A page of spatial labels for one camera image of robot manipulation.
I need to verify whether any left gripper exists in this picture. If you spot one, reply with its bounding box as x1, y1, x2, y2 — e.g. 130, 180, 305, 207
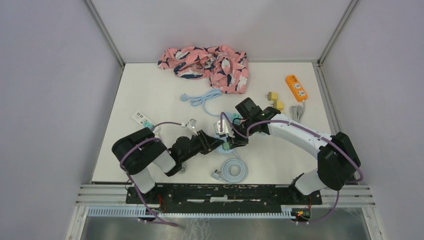
180, 128, 224, 163

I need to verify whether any green adapter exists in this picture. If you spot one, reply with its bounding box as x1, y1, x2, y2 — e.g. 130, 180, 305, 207
222, 142, 230, 151

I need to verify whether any blue round-socket cable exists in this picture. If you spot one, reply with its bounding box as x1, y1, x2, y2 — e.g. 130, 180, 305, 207
211, 151, 249, 184

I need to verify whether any light blue strip cable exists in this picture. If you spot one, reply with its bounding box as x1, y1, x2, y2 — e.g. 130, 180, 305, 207
180, 88, 229, 118

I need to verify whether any yellow plug adapter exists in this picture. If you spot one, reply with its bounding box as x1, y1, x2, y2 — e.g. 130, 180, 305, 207
271, 100, 284, 111
265, 91, 279, 102

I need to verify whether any grey power strip cable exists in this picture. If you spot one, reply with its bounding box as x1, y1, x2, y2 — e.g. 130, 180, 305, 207
289, 101, 306, 123

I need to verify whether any orange power strip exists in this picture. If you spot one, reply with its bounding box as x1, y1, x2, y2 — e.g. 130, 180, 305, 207
285, 74, 308, 103

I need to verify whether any round blue socket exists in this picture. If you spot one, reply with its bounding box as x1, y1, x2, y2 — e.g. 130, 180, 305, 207
214, 134, 237, 156

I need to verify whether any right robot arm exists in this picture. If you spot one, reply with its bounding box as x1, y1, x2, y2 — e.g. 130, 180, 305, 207
214, 97, 364, 204

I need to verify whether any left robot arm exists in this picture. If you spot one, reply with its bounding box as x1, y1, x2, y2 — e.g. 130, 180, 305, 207
111, 127, 225, 204

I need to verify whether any teal adapter on white strip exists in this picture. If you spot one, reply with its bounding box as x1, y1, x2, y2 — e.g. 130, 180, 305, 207
143, 121, 155, 132

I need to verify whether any white power strip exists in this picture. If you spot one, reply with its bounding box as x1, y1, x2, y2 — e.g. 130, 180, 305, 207
131, 112, 151, 127

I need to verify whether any pink patterned cloth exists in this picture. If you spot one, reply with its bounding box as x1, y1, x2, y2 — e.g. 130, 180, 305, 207
157, 45, 249, 94

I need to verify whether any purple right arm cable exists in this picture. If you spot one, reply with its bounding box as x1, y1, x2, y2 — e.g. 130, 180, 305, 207
219, 111, 365, 225

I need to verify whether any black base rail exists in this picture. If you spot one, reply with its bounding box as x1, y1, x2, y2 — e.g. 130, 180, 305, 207
143, 183, 323, 214

